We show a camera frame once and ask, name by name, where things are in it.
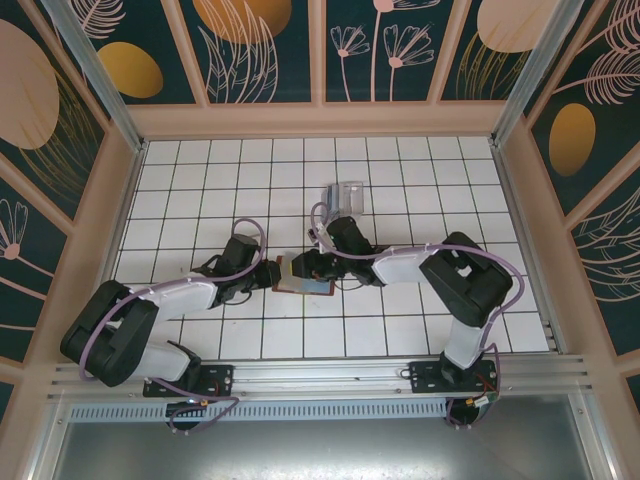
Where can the clear plastic card box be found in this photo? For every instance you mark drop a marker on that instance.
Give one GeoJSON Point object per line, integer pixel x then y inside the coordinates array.
{"type": "Point", "coordinates": [352, 197]}

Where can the brown leather card holder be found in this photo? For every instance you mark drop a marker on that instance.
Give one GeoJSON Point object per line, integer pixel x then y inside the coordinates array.
{"type": "Point", "coordinates": [310, 286]}

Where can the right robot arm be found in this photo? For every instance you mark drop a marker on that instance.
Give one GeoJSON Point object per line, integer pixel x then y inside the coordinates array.
{"type": "Point", "coordinates": [470, 280]}

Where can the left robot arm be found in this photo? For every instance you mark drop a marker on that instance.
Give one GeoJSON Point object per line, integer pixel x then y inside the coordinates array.
{"type": "Point", "coordinates": [110, 335]}

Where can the grey credit card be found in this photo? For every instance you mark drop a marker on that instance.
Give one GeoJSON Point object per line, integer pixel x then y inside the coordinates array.
{"type": "Point", "coordinates": [334, 197]}

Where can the grey metal shelf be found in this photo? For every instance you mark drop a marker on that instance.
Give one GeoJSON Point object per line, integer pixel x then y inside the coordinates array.
{"type": "Point", "coordinates": [320, 450]}

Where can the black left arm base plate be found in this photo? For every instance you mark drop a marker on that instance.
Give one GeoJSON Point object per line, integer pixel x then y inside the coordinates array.
{"type": "Point", "coordinates": [220, 377]}

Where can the aluminium side rail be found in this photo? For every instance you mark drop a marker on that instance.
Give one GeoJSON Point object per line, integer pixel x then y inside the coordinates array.
{"type": "Point", "coordinates": [112, 250]}
{"type": "Point", "coordinates": [530, 250]}

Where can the long aluminium base rail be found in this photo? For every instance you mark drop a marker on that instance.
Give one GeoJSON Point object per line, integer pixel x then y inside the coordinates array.
{"type": "Point", "coordinates": [320, 375]}

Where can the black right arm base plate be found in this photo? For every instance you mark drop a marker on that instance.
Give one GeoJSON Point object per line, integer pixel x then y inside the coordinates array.
{"type": "Point", "coordinates": [425, 375]}

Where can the aluminium corner post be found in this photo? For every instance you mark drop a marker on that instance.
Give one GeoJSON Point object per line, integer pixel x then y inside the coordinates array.
{"type": "Point", "coordinates": [95, 75]}
{"type": "Point", "coordinates": [530, 75]}

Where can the small floral side wall panel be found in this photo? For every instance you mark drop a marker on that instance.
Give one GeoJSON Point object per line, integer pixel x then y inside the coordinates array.
{"type": "Point", "coordinates": [615, 280]}

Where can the large floral side wall panel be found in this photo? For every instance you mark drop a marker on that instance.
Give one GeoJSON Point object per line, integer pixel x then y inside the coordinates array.
{"type": "Point", "coordinates": [600, 100]}

